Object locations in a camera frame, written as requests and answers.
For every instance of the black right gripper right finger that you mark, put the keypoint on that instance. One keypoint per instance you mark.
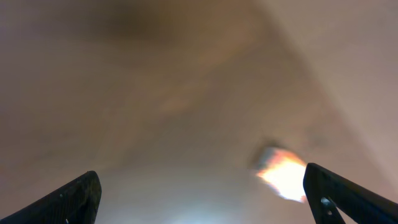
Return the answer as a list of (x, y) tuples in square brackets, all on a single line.
[(328, 193)]

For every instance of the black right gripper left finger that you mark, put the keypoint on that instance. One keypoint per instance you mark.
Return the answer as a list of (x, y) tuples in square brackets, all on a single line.
[(77, 202)]

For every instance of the orange Kleenex tissue pack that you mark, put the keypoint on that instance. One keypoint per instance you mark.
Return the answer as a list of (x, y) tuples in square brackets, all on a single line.
[(283, 171)]

